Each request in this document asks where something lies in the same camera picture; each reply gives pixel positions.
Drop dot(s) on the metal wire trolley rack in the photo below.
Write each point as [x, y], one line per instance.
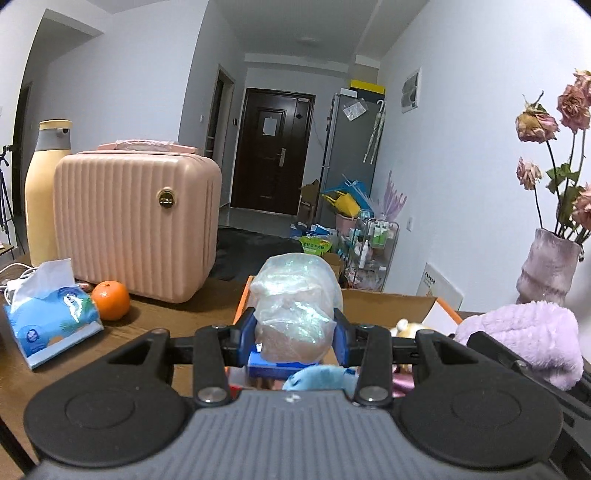
[369, 251]

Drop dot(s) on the grey refrigerator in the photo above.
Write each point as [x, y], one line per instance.
[350, 128]

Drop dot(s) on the dark wooden entrance door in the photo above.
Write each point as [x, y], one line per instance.
[272, 151]

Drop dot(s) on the white wall electrical panel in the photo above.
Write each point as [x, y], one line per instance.
[411, 92]

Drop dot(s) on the black fabric bag on floor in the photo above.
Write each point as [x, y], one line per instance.
[241, 253]

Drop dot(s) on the black camera tripod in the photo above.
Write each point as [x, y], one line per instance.
[8, 225]

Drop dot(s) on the clear plastic bag bundle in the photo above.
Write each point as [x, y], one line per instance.
[294, 297]

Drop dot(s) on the blue handkerchief tissue pack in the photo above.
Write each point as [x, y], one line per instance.
[257, 367]

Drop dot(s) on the yellow box on refrigerator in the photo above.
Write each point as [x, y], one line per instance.
[364, 86]

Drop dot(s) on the orange fruit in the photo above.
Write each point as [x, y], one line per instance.
[111, 299]

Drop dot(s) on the pink ribbed suitcase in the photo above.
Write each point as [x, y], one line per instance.
[146, 217]

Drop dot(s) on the pink satin cloth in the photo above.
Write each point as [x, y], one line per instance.
[403, 382]

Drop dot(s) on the orange cardboard box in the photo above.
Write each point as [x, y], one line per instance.
[368, 307]

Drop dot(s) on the white umbrella on refrigerator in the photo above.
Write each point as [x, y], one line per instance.
[377, 132]

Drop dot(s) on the dried pink rose bouquet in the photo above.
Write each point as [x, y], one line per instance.
[561, 189]

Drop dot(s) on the white leaning board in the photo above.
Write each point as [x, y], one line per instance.
[434, 284]

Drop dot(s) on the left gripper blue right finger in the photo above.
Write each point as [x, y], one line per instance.
[340, 338]

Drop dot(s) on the light blue plush toy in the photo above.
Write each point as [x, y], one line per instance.
[323, 377]

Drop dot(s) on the small brown cardboard box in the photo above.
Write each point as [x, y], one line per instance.
[335, 262]

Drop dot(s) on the yellow grey large bottle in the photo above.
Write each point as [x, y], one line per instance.
[53, 143]

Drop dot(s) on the lavender fluffy towel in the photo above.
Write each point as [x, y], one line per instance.
[544, 334]

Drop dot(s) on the pink fuzzy vase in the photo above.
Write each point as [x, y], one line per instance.
[547, 273]

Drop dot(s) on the blue soft tissue pack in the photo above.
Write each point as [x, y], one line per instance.
[48, 312]

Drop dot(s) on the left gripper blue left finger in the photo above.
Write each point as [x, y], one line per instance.
[247, 334]

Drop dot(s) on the yellow white plush toy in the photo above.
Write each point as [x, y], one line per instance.
[406, 329]

